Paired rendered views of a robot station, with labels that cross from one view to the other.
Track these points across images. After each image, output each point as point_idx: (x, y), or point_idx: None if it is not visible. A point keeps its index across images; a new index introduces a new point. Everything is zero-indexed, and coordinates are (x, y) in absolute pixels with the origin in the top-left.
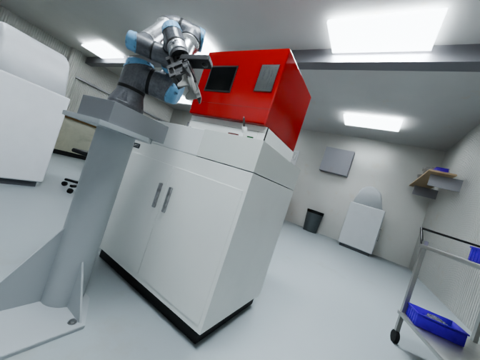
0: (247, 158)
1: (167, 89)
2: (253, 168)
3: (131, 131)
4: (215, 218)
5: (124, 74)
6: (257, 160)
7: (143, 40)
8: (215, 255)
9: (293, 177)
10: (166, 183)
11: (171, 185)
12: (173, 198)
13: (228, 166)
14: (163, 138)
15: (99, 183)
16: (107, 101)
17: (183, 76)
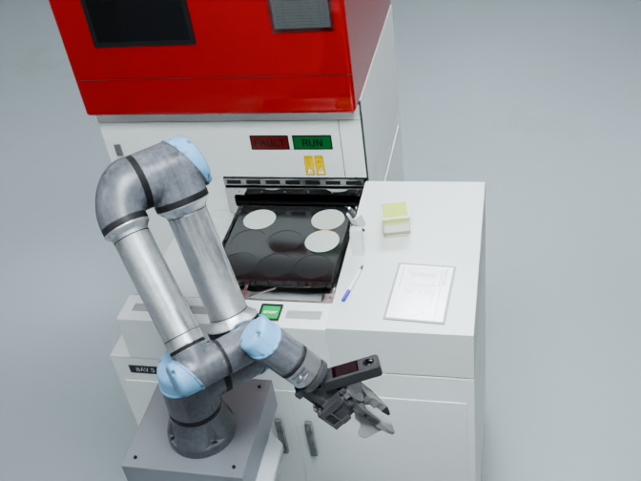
0: (452, 362)
1: (264, 368)
2: (470, 373)
3: (274, 473)
4: (431, 442)
5: (188, 411)
6: (473, 363)
7: (212, 374)
8: (457, 478)
9: (484, 219)
10: (289, 417)
11: (305, 417)
12: (322, 432)
13: (418, 377)
14: (275, 401)
15: None
16: (218, 478)
17: (360, 418)
